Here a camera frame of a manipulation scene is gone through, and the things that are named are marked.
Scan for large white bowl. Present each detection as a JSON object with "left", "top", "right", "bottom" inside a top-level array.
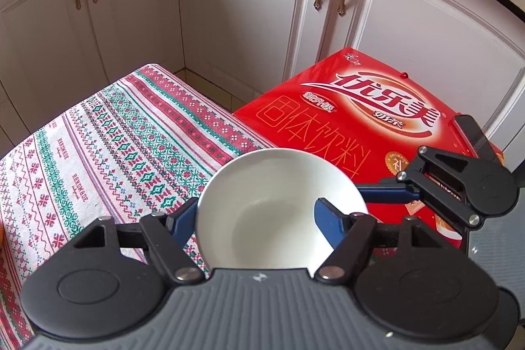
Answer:
[{"left": 196, "top": 148, "right": 368, "bottom": 274}]

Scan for white kitchen cabinets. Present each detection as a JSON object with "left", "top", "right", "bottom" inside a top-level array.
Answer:
[{"left": 1, "top": 0, "right": 524, "bottom": 168}]

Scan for red drink carton box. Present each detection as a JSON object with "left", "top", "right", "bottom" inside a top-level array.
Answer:
[{"left": 231, "top": 46, "right": 506, "bottom": 249}]

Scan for patterned red green tablecloth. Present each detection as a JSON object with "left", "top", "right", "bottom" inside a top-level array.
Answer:
[{"left": 1, "top": 64, "right": 269, "bottom": 349}]

